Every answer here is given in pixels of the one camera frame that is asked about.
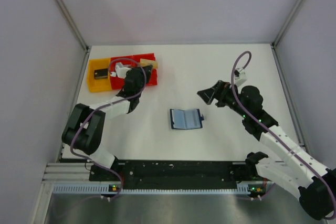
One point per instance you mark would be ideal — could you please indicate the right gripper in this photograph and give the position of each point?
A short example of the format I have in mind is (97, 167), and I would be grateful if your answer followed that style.
(220, 95)

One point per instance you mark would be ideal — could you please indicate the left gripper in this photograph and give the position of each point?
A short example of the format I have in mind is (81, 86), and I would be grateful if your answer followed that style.
(146, 72)

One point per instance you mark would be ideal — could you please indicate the gold credit card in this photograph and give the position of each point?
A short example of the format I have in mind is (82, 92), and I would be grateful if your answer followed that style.
(147, 62)

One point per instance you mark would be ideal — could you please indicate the blue leather card holder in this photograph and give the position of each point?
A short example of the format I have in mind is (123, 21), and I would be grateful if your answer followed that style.
(186, 119)

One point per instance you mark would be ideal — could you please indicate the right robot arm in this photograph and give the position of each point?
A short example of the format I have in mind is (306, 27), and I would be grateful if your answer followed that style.
(308, 180)

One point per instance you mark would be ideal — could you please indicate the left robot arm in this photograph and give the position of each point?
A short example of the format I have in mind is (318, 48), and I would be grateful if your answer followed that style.
(84, 128)

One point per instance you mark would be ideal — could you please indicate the black card in bin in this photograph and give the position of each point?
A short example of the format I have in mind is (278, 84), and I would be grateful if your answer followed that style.
(101, 74)

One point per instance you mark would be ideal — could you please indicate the middle red plastic bin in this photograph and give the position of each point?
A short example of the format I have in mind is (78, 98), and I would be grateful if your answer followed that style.
(117, 83)

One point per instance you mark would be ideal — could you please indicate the red plastic bin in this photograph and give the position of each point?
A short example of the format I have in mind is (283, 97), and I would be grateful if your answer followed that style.
(117, 83)
(151, 56)

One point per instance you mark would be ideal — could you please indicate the right red plastic bin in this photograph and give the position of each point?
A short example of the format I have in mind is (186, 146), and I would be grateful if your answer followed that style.
(151, 56)

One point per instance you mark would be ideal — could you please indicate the yellow plastic bin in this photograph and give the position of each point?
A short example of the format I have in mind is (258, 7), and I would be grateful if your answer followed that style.
(98, 85)

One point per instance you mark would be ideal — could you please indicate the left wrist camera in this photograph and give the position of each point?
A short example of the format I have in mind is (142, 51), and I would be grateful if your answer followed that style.
(120, 70)

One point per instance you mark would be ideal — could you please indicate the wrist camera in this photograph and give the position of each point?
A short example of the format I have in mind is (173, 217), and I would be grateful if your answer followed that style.
(120, 70)
(239, 77)

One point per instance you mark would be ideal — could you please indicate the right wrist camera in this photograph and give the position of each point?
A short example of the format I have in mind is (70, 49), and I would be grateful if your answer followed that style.
(239, 77)

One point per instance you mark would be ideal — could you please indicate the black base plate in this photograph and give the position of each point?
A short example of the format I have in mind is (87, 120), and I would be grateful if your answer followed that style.
(219, 184)

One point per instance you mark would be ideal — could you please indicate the white slotted cable duct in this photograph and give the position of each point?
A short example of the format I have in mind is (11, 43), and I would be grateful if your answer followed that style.
(106, 189)

